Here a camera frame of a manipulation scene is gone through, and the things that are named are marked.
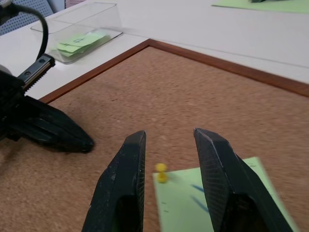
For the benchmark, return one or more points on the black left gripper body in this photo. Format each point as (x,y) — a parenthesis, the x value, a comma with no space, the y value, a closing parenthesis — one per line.
(9,96)

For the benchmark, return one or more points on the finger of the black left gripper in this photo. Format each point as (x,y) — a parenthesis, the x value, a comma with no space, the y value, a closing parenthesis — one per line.
(55,116)
(53,137)

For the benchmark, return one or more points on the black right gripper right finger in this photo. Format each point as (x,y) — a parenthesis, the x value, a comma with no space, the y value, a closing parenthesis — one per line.
(217,169)

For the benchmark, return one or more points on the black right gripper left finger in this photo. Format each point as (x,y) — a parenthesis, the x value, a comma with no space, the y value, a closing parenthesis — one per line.
(120,174)

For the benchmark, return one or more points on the green note with blue strokes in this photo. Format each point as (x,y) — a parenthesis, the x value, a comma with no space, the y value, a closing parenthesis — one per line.
(178,205)

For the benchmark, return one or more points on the plain green note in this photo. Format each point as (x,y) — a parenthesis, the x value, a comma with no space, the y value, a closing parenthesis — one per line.
(68,49)

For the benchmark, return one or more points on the green note with pen mark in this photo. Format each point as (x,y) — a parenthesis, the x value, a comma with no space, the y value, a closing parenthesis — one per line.
(84,38)

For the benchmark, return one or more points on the clear plastic box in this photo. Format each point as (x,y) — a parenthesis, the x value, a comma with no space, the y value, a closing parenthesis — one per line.
(79,21)

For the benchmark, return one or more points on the yellow pushpin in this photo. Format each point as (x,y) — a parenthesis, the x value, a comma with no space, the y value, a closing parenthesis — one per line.
(161,172)

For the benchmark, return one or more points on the blue-grey perforated chair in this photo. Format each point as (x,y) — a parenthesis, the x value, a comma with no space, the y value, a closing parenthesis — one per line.
(24,19)

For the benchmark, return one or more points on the wood-framed cork board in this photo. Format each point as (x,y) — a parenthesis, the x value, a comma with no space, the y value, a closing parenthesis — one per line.
(169,96)

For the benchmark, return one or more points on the pink perforated chair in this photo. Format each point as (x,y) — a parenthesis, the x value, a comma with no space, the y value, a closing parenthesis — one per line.
(74,2)

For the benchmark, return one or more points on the dark object on green mat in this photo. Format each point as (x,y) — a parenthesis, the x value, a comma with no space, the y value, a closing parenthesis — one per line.
(258,1)

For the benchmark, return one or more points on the light green mat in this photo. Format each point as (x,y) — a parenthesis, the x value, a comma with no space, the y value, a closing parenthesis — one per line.
(277,6)

